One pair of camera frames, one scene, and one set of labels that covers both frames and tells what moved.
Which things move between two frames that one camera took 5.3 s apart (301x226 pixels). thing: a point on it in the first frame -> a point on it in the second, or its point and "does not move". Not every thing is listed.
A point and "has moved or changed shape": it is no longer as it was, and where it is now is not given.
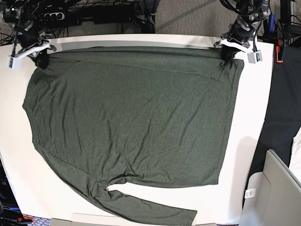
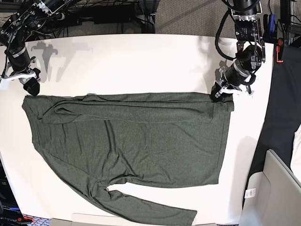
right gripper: x=241 y=32 -> x=238 y=74
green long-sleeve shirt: x=104 y=116 has moved or changed shape
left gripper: x=27 y=35 -> x=20 y=61
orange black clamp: x=280 y=51 does not move
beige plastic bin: x=273 y=197 does not move
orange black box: x=11 y=213 does not move
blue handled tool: x=271 y=23 does not move
